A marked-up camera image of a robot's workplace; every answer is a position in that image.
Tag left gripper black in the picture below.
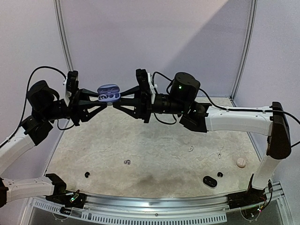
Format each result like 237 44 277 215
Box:
41 87 108 126

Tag purple chrome earbud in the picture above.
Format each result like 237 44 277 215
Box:
124 160 131 165
98 94 109 102

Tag purple earbud charging case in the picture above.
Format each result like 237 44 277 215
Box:
97 84 121 103

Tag black oval charging case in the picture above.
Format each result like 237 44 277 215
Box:
202 176 218 188

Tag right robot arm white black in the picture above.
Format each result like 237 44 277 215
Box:
113 70 292 204

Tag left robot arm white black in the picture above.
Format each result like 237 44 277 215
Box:
0 80 107 208

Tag pink round charging case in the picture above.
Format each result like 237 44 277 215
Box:
236 157 246 168

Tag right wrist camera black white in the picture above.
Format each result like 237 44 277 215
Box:
135 68 157 94

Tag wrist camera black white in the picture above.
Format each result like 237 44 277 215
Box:
135 68 157 94
64 70 79 94

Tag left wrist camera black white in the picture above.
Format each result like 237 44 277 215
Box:
64 70 79 94

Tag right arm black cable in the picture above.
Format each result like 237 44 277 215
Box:
152 71 300 148

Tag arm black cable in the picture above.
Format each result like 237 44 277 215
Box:
152 71 300 148
25 66 68 94

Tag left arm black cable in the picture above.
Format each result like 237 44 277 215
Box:
25 66 68 94

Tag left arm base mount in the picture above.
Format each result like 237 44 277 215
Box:
45 187 87 209

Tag left aluminium corner post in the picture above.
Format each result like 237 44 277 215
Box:
53 0 74 71

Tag aluminium corner post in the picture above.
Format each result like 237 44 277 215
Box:
230 0 257 101
53 0 74 71

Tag right aluminium corner post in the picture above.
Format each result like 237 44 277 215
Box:
230 0 257 101

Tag aluminium front rail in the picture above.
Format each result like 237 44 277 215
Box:
21 182 293 225

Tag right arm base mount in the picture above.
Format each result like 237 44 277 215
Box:
226 188 267 209

